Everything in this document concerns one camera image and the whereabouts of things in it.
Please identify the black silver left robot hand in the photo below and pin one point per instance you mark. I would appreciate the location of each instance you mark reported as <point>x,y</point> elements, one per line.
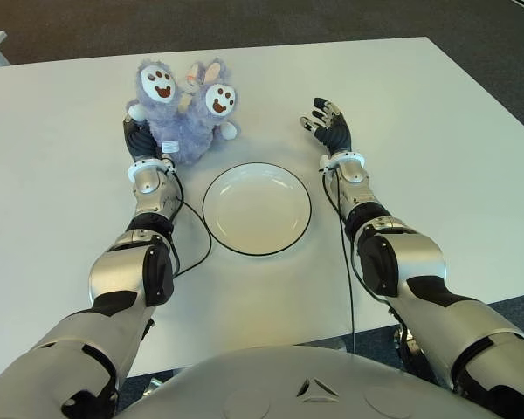
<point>140,144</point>

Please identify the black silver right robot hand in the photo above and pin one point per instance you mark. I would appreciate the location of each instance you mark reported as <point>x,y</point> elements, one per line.
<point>337,133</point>

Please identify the grey robot torso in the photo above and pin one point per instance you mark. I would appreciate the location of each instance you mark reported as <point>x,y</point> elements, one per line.
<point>253,384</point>

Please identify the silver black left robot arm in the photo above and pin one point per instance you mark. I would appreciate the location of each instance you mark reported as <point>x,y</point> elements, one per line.
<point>113,270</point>

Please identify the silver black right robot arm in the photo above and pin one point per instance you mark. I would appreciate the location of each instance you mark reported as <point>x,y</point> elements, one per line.
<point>419,257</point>

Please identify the white plate black rim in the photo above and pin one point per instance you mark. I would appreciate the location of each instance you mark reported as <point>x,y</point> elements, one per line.
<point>257,209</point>

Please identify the purple plush bunny doll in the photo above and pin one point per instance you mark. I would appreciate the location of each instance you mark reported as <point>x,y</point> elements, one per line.
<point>188,131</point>

